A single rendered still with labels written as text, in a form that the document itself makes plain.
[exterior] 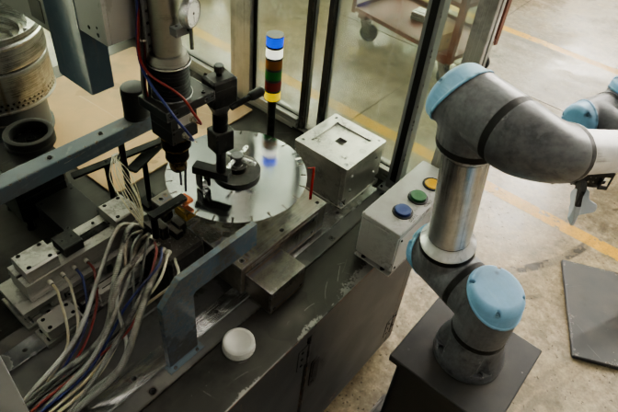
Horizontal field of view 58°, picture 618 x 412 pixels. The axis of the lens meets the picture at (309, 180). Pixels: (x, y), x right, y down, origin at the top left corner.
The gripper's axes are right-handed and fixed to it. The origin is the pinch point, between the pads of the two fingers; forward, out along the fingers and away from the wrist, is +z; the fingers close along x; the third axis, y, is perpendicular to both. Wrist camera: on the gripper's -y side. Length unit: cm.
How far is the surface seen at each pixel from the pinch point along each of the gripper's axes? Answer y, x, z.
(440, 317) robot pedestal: -29.7, -24.4, 16.2
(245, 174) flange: -77, -4, -5
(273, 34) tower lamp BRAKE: -74, 28, -25
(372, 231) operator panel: -46.1, -8.9, 5.1
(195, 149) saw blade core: -90, 6, -4
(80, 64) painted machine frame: -106, -12, -36
